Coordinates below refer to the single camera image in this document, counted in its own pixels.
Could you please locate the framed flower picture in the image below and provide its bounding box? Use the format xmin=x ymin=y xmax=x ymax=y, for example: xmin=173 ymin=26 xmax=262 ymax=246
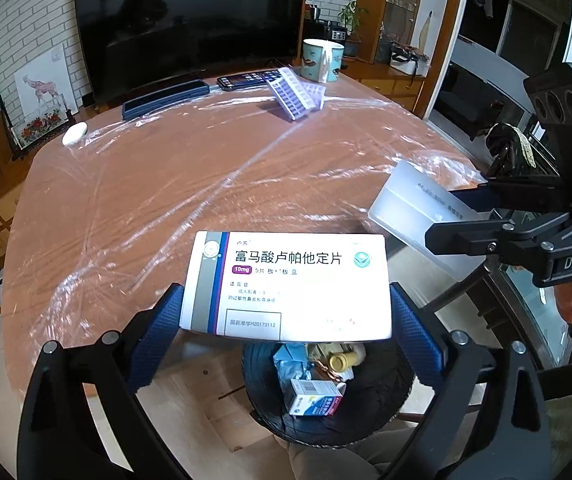
xmin=8 ymin=100 xmax=74 ymax=158

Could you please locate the black coffee machine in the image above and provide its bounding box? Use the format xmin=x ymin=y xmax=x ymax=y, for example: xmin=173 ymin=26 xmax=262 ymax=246
xmin=303 ymin=5 xmax=349 ymax=43

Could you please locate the small yellow bottle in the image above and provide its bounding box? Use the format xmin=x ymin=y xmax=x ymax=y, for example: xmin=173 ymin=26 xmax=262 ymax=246
xmin=328 ymin=347 xmax=367 ymax=373

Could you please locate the blue glasses case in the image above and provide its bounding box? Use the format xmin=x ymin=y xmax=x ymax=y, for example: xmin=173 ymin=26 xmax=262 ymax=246
xmin=122 ymin=80 xmax=210 ymax=122

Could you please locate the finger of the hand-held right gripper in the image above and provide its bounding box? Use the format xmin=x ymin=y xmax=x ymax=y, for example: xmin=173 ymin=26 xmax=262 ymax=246
xmin=425 ymin=215 xmax=522 ymax=257
xmin=448 ymin=180 xmax=504 ymax=213

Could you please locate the purple pill organizer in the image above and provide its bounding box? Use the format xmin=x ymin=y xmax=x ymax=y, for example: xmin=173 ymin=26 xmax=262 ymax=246
xmin=265 ymin=67 xmax=328 ymax=121

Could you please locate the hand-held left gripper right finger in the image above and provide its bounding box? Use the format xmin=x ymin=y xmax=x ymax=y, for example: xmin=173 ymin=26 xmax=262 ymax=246
xmin=388 ymin=282 xmax=552 ymax=480

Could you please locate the hanging scroll picture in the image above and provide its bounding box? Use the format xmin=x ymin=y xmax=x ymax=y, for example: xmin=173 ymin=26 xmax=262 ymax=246
xmin=418 ymin=10 xmax=437 ymax=53

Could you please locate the blue crumpled wrapper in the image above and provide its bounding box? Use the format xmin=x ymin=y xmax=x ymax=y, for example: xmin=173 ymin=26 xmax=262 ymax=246
xmin=272 ymin=345 xmax=314 ymax=386

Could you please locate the black trash bin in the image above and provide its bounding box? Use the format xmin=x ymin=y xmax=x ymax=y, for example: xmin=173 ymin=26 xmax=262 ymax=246
xmin=241 ymin=340 xmax=415 ymax=447

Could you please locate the teal patterned mug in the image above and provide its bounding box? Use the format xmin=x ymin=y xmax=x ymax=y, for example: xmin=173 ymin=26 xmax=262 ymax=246
xmin=301 ymin=38 xmax=345 ymax=83

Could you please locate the frosted plastic box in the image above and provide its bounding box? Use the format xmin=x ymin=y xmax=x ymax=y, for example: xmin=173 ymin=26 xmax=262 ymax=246
xmin=368 ymin=161 xmax=484 ymax=278

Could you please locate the large white medicine box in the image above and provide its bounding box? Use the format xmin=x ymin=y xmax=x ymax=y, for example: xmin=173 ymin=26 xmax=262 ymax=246
xmin=179 ymin=231 xmax=393 ymax=341

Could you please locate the white bag with black strap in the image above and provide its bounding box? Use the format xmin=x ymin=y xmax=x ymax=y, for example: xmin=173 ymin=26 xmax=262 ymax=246
xmin=390 ymin=45 xmax=429 ymax=78

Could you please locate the large black television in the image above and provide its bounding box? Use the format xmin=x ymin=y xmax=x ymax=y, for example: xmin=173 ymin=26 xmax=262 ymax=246
xmin=73 ymin=0 xmax=309 ymax=106

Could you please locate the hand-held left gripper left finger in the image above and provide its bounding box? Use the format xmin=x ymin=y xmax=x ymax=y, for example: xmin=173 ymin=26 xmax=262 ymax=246
xmin=16 ymin=282 xmax=187 ymax=480

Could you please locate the green potted plant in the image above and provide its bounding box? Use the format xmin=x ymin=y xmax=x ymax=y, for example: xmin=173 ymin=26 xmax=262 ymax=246
xmin=338 ymin=1 xmax=369 ymax=58

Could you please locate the black smartphone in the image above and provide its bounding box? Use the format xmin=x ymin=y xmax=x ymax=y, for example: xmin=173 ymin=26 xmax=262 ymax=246
xmin=217 ymin=69 xmax=284 ymax=92

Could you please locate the small blue white medicine box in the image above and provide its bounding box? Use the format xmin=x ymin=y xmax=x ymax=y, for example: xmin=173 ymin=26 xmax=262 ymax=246
xmin=288 ymin=379 xmax=347 ymax=417

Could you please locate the white oval case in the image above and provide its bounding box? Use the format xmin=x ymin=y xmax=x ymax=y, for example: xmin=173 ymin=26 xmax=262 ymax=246
xmin=62 ymin=122 xmax=88 ymax=147

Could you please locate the deer painting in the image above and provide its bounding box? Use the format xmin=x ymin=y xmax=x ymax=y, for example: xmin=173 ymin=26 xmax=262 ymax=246
xmin=13 ymin=45 xmax=74 ymax=116

